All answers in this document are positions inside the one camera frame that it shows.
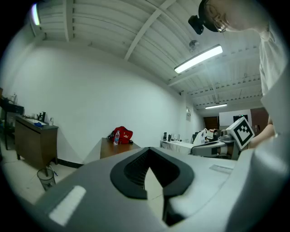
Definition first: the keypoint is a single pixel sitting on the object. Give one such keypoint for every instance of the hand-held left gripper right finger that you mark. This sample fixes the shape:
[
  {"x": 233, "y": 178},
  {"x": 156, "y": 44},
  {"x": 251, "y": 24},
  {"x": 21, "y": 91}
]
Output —
[{"x": 199, "y": 176}]

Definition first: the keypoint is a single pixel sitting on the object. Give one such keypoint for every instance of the black monitor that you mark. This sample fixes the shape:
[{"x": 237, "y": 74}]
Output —
[{"x": 238, "y": 117}]

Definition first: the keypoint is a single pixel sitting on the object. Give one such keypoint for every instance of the thin-framed eyeglasses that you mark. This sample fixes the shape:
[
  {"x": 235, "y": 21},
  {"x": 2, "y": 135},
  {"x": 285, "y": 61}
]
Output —
[{"x": 220, "y": 27}]

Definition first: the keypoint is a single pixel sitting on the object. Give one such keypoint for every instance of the long ceiling light tube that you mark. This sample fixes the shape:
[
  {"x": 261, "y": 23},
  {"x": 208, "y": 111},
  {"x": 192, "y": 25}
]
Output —
[
  {"x": 216, "y": 106},
  {"x": 198, "y": 58},
  {"x": 35, "y": 14}
]

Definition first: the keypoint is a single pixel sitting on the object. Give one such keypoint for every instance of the brown wooden table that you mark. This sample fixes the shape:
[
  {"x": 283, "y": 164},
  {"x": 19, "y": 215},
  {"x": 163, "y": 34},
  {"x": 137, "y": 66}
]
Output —
[{"x": 117, "y": 148}]

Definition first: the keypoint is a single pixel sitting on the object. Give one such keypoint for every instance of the white desk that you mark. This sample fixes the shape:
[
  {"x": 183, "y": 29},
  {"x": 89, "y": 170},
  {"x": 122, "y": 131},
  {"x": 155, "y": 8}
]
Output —
[{"x": 179, "y": 146}]

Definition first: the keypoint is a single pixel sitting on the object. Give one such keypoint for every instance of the person's head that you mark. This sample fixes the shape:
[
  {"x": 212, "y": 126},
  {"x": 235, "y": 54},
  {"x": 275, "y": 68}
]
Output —
[{"x": 240, "y": 15}]

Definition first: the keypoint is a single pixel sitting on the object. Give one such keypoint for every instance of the white plastic bag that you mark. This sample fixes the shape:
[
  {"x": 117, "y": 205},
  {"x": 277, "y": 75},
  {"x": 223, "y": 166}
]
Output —
[{"x": 200, "y": 137}]

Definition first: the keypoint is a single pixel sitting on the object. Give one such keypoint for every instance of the brown wooden sink cabinet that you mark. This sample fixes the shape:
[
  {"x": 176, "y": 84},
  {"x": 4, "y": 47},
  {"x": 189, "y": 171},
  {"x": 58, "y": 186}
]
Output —
[{"x": 34, "y": 142}]

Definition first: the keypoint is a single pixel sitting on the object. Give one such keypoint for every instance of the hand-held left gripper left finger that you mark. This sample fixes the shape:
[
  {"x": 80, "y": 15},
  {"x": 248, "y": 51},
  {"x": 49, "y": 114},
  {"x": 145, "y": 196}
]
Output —
[{"x": 95, "y": 199}]

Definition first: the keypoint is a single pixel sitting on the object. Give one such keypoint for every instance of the black mesh waste bin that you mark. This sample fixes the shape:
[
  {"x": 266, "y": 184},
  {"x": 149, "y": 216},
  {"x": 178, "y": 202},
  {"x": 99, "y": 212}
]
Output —
[{"x": 46, "y": 180}]

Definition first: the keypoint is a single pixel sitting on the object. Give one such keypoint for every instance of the black head-mounted camera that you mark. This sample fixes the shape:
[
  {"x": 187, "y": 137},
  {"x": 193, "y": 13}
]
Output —
[{"x": 196, "y": 23}]

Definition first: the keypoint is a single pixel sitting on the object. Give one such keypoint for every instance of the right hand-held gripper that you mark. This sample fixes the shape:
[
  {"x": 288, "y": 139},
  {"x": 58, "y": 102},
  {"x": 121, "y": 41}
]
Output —
[{"x": 241, "y": 133}]

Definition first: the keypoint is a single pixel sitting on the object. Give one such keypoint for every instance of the black metal shelf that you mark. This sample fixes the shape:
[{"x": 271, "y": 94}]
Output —
[{"x": 11, "y": 108}]

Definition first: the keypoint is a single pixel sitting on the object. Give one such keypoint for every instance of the clear plastic water bottle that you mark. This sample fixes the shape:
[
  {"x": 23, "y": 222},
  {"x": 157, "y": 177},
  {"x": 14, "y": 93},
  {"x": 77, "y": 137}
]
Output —
[{"x": 116, "y": 138}]

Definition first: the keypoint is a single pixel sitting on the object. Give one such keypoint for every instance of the blue cloth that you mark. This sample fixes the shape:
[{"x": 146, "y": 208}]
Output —
[{"x": 38, "y": 124}]

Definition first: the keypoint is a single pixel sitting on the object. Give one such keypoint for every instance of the white wall notice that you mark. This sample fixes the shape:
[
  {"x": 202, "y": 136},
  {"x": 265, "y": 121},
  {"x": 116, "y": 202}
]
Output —
[{"x": 188, "y": 115}]

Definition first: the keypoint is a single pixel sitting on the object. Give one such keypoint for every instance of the black faucet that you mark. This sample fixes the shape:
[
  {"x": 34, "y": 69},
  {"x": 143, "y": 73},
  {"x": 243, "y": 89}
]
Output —
[{"x": 42, "y": 116}]

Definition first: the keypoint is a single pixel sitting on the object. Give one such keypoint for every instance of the round ceiling sensor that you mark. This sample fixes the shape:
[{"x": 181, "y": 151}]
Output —
[{"x": 194, "y": 45}]

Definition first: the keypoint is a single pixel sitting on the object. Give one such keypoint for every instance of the red sports bag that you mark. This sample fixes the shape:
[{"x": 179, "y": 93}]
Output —
[{"x": 124, "y": 134}]

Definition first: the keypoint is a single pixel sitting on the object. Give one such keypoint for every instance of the person's right forearm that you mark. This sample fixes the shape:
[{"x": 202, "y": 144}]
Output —
[{"x": 262, "y": 136}]

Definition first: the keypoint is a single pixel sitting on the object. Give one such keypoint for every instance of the person's white shirt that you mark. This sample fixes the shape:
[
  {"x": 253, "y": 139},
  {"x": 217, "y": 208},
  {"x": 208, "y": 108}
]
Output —
[{"x": 272, "y": 68}]

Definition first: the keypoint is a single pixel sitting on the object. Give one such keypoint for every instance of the brown wooden door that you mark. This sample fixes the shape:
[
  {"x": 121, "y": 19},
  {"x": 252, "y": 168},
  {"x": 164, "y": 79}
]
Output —
[{"x": 259, "y": 120}]

